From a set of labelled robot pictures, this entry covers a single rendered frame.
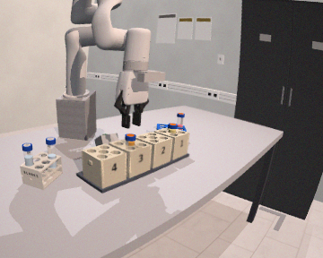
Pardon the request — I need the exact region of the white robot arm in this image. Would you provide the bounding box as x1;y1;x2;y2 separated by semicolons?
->
64;0;165;99

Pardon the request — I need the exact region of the beige tube rack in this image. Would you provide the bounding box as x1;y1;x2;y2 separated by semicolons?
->
20;152;63;190

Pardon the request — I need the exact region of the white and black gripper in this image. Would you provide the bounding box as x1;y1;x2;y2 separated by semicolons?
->
114;70;149;129

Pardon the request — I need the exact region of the blue tube rack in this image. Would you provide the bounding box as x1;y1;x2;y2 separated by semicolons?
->
156;124;187;132

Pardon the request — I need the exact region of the beige bucket adapter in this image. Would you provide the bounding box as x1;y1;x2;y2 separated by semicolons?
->
136;132;173;168
154;127;189;160
82;144;127;189
109;139;152;178

